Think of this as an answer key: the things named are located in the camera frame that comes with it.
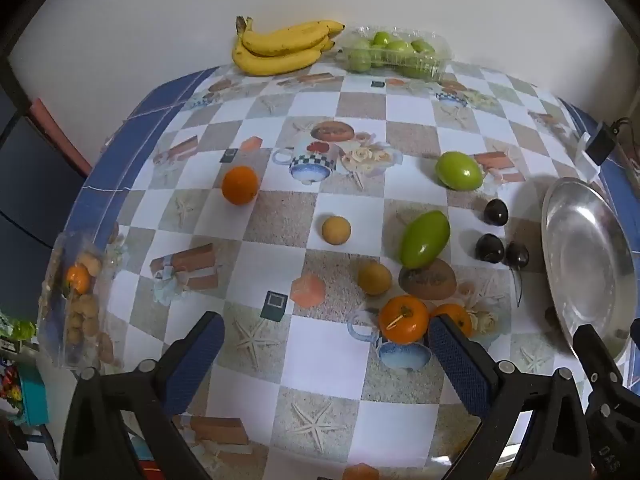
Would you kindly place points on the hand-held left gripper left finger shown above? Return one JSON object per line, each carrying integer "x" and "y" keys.
{"x": 200, "y": 355}

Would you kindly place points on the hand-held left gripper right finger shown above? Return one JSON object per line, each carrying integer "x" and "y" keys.
{"x": 457, "y": 360}

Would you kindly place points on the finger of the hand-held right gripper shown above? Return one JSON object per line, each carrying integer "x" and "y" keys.
{"x": 592, "y": 355}
{"x": 636, "y": 332}

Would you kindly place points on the short-stemmed orange mandarin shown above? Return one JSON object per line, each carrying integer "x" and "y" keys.
{"x": 455, "y": 317}

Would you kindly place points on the long-stemmed orange mandarin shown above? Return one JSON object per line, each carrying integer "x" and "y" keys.
{"x": 403, "y": 322}

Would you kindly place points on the stainless steel plate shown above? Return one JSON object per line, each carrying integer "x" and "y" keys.
{"x": 585, "y": 270}

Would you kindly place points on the brown longan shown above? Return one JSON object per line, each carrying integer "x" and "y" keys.
{"x": 374, "y": 277}
{"x": 336, "y": 230}

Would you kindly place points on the dark cherry with stem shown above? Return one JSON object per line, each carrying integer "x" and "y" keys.
{"x": 517, "y": 254}

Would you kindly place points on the elongated green jujube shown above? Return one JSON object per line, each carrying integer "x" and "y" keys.
{"x": 425, "y": 239}

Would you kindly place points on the stemless orange mandarin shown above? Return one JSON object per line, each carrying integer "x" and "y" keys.
{"x": 240, "y": 185}

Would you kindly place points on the round green jujube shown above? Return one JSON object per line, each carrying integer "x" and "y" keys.
{"x": 458, "y": 170}

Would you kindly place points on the bagged brown longans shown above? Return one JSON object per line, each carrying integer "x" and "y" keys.
{"x": 82, "y": 315}

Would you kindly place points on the bagged orange mandarin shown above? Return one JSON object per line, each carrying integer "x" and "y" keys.
{"x": 78, "y": 278}

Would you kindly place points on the clear plastic bag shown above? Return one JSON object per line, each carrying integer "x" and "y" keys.
{"x": 55, "y": 320}

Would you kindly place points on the checkered printed table cover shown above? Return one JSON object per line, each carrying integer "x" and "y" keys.
{"x": 280, "y": 210}

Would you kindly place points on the teal box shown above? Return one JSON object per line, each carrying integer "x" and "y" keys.
{"x": 32, "y": 395}

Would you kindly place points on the green plastic wrapper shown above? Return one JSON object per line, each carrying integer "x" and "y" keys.
{"x": 20, "y": 330}

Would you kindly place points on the white charger base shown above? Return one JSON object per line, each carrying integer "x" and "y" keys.
{"x": 582, "y": 146}

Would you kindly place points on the black charger block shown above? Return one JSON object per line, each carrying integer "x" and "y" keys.
{"x": 600, "y": 141}

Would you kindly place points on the dark cabinet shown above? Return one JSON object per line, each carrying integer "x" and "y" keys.
{"x": 30, "y": 195}

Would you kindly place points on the red-brown board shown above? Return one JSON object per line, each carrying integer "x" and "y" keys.
{"x": 55, "y": 127}

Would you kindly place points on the yellow banana bunch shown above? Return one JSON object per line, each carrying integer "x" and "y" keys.
{"x": 280, "y": 60}

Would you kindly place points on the clear plastic clamshell box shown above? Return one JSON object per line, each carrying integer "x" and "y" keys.
{"x": 441, "y": 50}

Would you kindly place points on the boxed small green jujubes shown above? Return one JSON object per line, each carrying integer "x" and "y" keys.
{"x": 382, "y": 39}

